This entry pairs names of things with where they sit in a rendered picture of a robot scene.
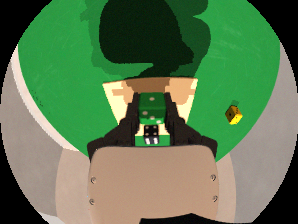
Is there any green die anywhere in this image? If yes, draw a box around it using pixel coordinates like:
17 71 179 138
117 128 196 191
138 92 166 125

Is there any yellow die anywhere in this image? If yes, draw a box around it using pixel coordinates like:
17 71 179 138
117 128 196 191
225 106 242 124

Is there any black die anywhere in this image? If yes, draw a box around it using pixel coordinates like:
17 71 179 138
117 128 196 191
143 125 160 144

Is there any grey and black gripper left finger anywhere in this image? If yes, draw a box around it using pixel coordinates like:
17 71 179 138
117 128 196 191
87 92 140 163

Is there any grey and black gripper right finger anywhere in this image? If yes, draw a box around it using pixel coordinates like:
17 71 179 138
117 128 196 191
164 92 218 158

